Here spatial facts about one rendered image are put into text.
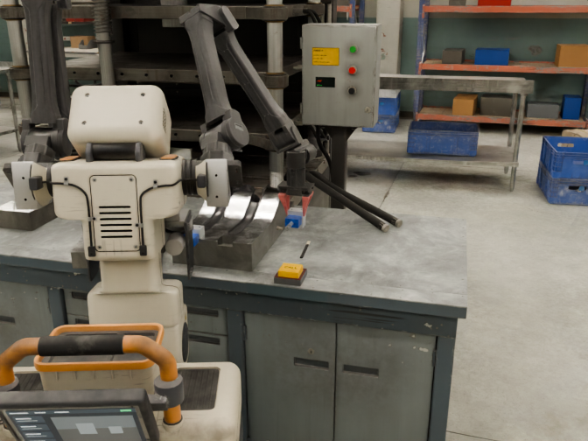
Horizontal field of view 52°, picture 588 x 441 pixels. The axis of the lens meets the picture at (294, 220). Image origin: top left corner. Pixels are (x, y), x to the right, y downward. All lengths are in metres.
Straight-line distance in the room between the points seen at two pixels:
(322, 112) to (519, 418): 1.46
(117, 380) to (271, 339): 0.76
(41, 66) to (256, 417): 1.25
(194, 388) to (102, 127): 0.60
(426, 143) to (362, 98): 3.04
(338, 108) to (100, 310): 1.37
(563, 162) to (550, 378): 2.57
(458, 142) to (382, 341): 3.82
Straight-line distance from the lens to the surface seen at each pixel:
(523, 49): 8.34
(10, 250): 2.19
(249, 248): 1.81
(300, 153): 1.80
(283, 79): 2.42
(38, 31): 1.63
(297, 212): 1.87
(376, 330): 1.82
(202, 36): 1.67
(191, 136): 2.68
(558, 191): 5.27
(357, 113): 2.51
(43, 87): 1.63
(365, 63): 2.48
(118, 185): 1.39
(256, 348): 1.95
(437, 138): 5.50
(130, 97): 1.44
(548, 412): 2.77
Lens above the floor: 1.58
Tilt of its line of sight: 20 degrees down
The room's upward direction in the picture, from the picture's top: straight up
